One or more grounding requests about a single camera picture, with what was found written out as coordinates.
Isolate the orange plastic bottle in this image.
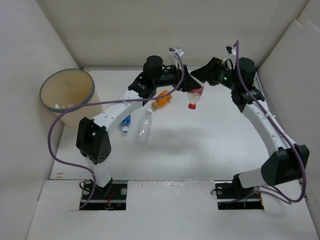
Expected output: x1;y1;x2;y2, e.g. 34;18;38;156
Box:
151;90;172;110

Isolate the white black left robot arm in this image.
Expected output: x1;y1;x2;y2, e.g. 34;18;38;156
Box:
76;53;201;199

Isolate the red label plastic bottle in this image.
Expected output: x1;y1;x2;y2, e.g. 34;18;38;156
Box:
187;83;205;110

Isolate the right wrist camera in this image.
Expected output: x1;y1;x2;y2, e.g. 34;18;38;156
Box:
224;45;237;61

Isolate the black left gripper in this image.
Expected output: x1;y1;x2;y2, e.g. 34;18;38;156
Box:
154;63;201;93

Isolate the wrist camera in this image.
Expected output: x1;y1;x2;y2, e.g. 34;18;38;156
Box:
169;47;185;67
224;45;237;61

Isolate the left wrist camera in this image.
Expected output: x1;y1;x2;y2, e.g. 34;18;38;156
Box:
169;47;185;67

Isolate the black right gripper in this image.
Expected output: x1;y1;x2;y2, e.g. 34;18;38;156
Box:
190;56;240;91

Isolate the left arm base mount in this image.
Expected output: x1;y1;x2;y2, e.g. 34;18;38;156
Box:
79;180;128;211

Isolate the blue label bottle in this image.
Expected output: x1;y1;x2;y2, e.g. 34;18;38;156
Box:
54;103;74;111
120;115;131;134

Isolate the clear unlabelled plastic bottle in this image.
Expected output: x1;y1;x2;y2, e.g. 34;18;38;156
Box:
134;108;153;148

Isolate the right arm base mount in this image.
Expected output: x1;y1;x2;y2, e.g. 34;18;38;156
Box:
210;180;264;210

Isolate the beige bin with grey rim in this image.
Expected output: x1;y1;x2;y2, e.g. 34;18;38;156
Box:
39;68;103;129

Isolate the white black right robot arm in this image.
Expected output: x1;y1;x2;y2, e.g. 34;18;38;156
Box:
190;57;310;199

